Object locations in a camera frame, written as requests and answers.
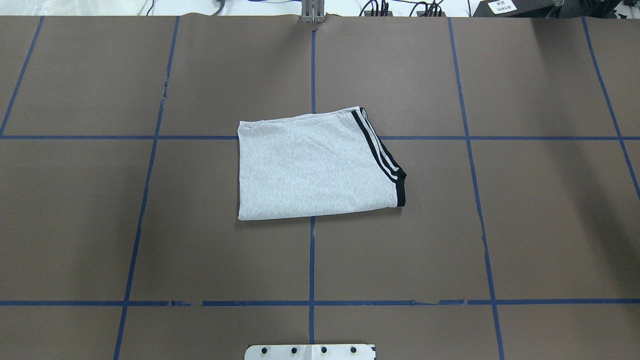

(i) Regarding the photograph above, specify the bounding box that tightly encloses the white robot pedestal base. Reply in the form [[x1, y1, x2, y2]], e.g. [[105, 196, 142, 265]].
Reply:
[[244, 343, 377, 360]]

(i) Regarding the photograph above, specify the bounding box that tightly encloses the grey cartoon print t-shirt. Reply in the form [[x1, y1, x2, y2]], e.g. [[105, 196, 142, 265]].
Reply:
[[237, 105, 407, 221]]

